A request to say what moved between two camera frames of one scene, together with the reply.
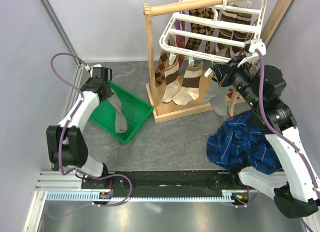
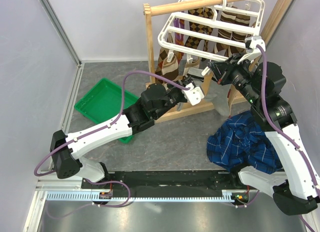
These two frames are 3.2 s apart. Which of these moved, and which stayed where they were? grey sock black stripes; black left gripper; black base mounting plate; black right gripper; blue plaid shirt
Moved: black left gripper
Stayed: grey sock black stripes; black right gripper; black base mounting plate; blue plaid shirt
